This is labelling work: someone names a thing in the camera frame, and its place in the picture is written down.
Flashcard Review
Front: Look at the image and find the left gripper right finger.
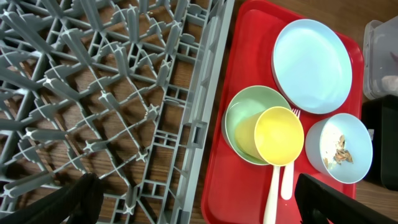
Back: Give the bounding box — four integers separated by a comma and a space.
295, 174, 397, 224

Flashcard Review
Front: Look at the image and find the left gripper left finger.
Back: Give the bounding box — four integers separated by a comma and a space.
1, 173, 104, 224

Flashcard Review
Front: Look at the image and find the light blue bowl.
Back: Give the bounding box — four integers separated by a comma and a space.
305, 113, 373, 184

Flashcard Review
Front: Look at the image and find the food scraps and rice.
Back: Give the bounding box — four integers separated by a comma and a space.
320, 123, 353, 170

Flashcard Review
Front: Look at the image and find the yellow cup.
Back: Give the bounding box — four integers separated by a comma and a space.
234, 106, 304, 166

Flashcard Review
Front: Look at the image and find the green bowl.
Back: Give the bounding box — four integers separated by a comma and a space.
221, 85, 291, 166

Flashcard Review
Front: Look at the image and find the grey dishwasher rack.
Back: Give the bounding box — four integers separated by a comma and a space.
1, 0, 234, 223

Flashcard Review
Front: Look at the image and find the white plastic fork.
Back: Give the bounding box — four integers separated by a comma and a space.
280, 108, 302, 201

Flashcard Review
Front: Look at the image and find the white plastic spoon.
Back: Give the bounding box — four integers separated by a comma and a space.
262, 166, 280, 224

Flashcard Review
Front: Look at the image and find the black tray bin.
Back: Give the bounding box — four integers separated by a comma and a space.
361, 95, 397, 191

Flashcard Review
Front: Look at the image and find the light blue plate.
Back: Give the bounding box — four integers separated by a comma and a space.
271, 19, 353, 114

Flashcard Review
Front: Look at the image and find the red plastic tray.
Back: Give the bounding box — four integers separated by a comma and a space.
201, 1, 364, 224

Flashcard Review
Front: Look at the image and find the clear plastic bin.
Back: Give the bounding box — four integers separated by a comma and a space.
363, 17, 397, 100

